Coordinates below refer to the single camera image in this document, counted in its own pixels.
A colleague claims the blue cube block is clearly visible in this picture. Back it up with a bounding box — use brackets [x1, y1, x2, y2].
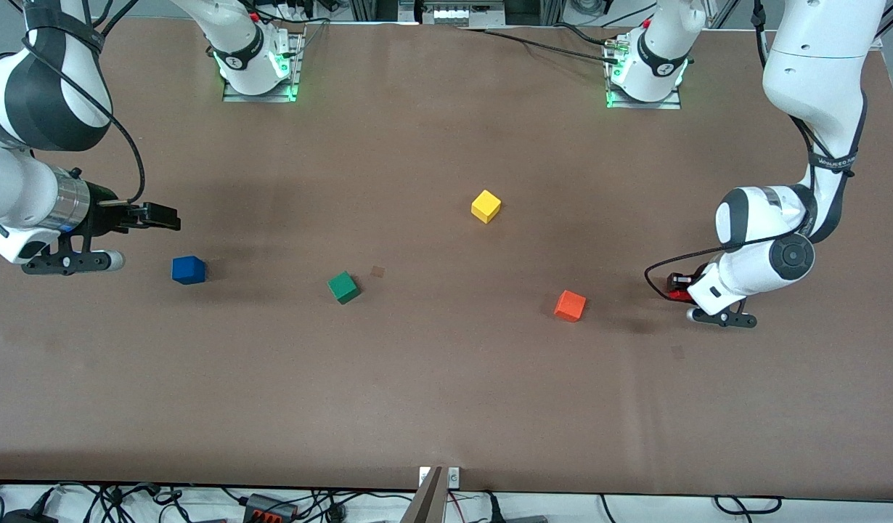
[172, 256, 206, 285]

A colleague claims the orange cube block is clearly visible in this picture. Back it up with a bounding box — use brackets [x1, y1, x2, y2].
[554, 290, 587, 323]

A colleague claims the green cube block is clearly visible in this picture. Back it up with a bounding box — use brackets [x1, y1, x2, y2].
[327, 272, 361, 304]

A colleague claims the yellow cube block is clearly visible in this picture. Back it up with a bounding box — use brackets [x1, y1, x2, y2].
[470, 190, 502, 224]

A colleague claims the white terminal block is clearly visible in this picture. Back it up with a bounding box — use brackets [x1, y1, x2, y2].
[423, 4, 505, 26]

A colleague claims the brown table cover mat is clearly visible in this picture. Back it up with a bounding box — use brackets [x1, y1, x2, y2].
[0, 18, 893, 502]

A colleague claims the black orange power strip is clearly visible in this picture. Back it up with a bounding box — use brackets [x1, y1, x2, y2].
[245, 494, 298, 522]

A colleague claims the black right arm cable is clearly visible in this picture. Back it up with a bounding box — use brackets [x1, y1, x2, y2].
[22, 36, 147, 206]

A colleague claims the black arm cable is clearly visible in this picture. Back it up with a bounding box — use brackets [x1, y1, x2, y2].
[644, 0, 817, 300]
[22, 36, 147, 206]

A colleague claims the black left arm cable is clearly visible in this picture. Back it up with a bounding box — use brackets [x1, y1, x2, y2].
[644, 0, 817, 300]

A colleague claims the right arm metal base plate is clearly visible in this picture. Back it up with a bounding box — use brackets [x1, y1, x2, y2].
[223, 33, 306, 102]

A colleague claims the black looped floor cable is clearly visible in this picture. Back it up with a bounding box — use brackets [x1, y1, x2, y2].
[714, 495, 783, 515]

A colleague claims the short black table cable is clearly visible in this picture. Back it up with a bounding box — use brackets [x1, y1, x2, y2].
[552, 23, 611, 46]

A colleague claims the long black table cable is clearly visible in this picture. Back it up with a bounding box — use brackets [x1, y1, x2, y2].
[483, 29, 621, 65]

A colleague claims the grey wooden post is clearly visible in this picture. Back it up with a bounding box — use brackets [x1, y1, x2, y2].
[401, 466, 447, 523]

